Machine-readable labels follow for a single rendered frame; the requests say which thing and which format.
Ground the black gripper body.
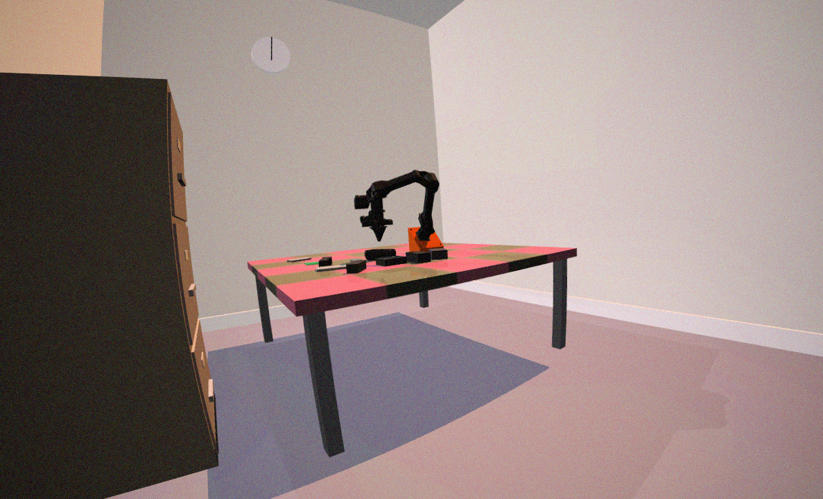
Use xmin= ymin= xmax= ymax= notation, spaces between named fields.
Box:
xmin=362 ymin=207 xmax=393 ymax=227

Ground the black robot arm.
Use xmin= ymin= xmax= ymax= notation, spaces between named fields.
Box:
xmin=354 ymin=170 xmax=439 ymax=240

